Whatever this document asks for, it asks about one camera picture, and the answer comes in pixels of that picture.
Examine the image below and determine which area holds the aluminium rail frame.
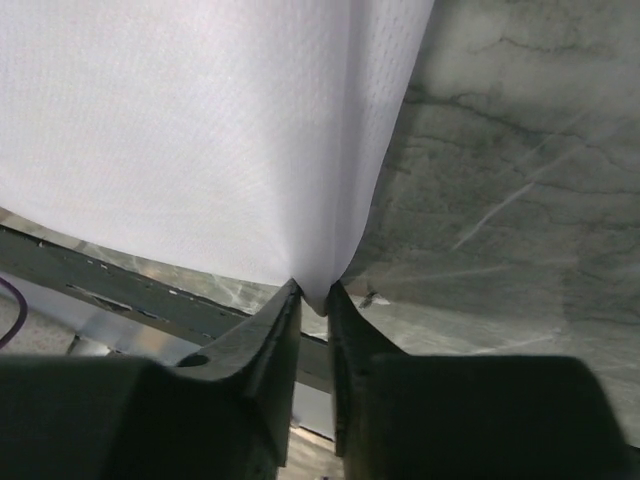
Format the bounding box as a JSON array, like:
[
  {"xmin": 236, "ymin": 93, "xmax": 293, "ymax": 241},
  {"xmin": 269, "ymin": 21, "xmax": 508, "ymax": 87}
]
[{"xmin": 0, "ymin": 284, "xmax": 334, "ymax": 441}]

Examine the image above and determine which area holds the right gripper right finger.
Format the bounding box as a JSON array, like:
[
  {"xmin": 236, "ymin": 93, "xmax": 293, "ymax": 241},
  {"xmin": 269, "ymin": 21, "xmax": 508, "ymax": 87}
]
[{"xmin": 326, "ymin": 282, "xmax": 410, "ymax": 458}]

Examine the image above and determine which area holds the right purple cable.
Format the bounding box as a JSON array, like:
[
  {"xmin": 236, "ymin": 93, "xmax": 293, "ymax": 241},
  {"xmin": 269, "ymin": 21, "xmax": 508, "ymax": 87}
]
[{"xmin": 0, "ymin": 275, "xmax": 29, "ymax": 347}]

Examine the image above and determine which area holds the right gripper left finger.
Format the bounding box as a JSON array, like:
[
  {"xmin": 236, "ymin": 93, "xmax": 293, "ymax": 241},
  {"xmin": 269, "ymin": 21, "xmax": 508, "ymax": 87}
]
[{"xmin": 176, "ymin": 280, "xmax": 302, "ymax": 467}]

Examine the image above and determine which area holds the white t shirt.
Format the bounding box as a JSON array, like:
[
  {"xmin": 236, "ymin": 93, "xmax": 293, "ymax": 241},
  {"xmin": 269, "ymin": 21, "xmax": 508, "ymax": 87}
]
[{"xmin": 1, "ymin": 1, "xmax": 433, "ymax": 312}]

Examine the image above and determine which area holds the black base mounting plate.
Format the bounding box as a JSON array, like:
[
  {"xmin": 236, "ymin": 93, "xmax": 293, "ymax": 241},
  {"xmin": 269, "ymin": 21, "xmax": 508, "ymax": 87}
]
[{"xmin": 1, "ymin": 226, "xmax": 249, "ymax": 365}]

